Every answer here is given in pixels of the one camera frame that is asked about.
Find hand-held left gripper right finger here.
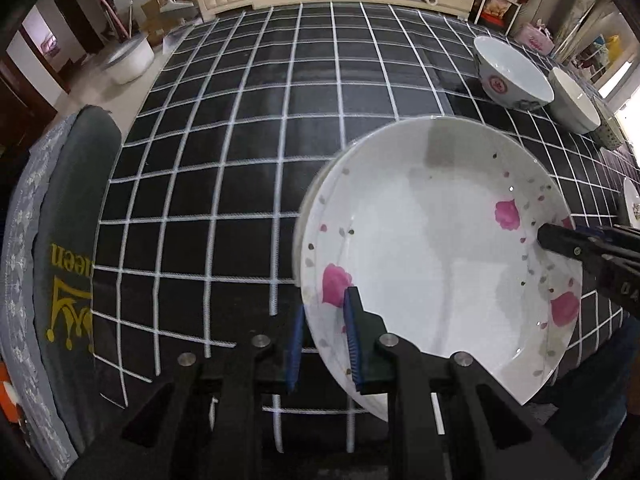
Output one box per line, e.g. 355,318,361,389
343,286,588,480

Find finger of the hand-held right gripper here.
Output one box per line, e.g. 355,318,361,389
575,225,640,257
537,223,609,271

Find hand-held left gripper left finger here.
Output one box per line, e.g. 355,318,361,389
65,304,307,480

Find white plate with bird print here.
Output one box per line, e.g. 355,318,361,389
622,177,640,229

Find white plate with pink flowers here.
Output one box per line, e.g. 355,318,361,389
292,116,585,423

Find plain white bowl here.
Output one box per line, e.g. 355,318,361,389
548,67,601,135

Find white bowl with red mark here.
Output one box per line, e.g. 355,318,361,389
473,35,555,111

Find person's dark blue trousers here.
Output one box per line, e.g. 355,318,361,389
542,309,640,480

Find black white-grid tablecloth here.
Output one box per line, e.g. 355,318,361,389
92,2,640,480

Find pink bag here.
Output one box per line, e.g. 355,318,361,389
515,20,557,59

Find grey patterned cloth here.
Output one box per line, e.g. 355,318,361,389
0,114,81,480

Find white round tub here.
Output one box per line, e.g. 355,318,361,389
97,35,156,86

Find cardboard box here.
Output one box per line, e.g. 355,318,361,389
140,0,182,47

